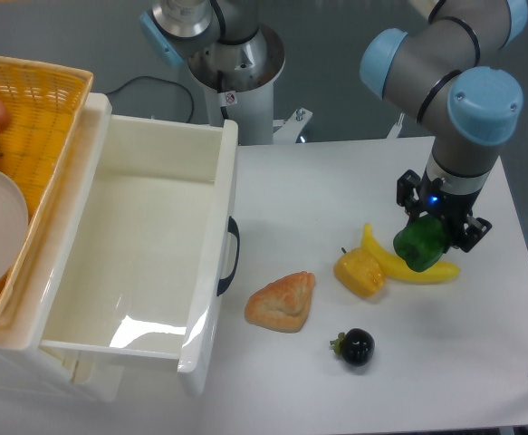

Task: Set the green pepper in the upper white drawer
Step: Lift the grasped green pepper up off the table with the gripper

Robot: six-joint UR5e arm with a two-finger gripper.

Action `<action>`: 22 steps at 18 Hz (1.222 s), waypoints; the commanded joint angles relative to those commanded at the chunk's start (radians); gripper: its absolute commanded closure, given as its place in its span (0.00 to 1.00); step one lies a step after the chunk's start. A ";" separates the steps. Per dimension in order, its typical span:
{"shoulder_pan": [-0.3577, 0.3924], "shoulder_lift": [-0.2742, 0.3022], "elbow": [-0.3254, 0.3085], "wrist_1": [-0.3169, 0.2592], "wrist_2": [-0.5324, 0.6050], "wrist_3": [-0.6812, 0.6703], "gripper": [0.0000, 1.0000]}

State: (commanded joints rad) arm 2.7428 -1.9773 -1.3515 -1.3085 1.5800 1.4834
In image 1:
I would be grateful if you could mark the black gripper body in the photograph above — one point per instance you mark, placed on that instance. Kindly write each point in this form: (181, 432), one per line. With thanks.
(440, 201)

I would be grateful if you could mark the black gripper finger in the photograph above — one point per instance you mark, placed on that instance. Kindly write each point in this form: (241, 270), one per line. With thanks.
(407, 194)
(471, 233)

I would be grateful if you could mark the green bell pepper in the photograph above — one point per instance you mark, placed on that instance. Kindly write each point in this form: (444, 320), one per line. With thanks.
(421, 243)

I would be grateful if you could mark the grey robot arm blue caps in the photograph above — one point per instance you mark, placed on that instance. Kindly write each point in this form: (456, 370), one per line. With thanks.
(438, 78)

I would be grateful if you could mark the orange pepper half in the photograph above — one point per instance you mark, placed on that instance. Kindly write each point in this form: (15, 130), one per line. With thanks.
(359, 271)

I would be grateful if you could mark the open white upper drawer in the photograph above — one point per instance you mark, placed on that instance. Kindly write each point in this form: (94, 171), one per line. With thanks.
(155, 249)

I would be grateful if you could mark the white drawer cabinet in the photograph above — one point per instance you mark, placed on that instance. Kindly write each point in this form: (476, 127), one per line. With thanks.
(24, 364)

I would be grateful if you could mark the yellow banana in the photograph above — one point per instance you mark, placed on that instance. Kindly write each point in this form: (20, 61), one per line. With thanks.
(396, 268)

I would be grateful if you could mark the dark purple mangosteen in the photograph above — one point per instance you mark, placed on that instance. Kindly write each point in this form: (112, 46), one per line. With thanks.
(356, 347)

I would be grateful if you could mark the triangular pastry bread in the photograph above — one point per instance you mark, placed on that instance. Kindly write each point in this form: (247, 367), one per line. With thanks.
(283, 305)

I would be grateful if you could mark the orange wicker basket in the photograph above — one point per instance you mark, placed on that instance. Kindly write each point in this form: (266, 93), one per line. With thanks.
(45, 102)

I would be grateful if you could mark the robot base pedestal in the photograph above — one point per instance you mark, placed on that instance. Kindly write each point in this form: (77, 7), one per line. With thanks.
(234, 58)

